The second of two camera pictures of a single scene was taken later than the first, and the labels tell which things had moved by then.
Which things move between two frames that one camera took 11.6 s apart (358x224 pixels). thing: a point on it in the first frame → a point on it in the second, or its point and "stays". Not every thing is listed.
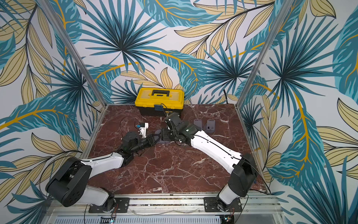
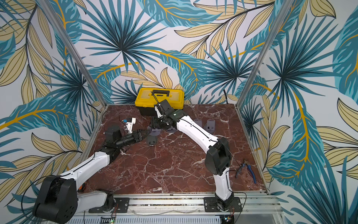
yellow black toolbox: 159,102 stays
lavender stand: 198,123 stays
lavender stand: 210,126 stays
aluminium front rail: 259,205 stays
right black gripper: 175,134 → 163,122
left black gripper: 151,140 → 137,135
